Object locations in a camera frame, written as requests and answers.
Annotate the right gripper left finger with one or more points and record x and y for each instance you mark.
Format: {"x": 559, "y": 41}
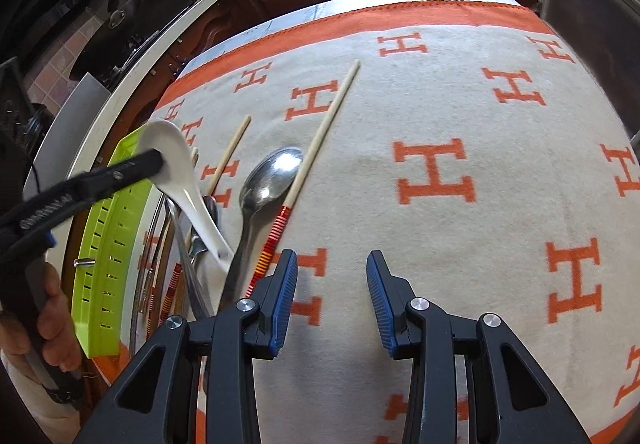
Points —
{"x": 155, "y": 399}

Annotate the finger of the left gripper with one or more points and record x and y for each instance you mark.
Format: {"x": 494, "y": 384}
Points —
{"x": 102, "y": 183}

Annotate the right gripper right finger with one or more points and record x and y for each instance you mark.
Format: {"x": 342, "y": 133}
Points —
{"x": 510, "y": 397}

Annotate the green plastic utensil tray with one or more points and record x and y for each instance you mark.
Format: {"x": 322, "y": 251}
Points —
{"x": 106, "y": 248}

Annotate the metal chopstick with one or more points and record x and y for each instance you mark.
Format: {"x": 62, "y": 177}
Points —
{"x": 149, "y": 239}

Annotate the white ceramic soup spoon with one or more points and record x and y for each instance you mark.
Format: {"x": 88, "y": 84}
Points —
{"x": 176, "y": 179}

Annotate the large metal spoon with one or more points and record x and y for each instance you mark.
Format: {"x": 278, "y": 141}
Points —
{"x": 262, "y": 191}

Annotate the person's left hand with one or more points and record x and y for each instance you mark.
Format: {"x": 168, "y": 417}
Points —
{"x": 55, "y": 325}

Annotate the stainless steel counter panel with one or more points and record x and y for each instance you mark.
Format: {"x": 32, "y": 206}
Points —
{"x": 59, "y": 148}

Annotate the black gas stove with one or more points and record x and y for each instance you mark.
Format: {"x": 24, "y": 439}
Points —
{"x": 128, "y": 27}

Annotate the orange beige H blanket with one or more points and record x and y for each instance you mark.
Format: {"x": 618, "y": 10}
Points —
{"x": 478, "y": 154}

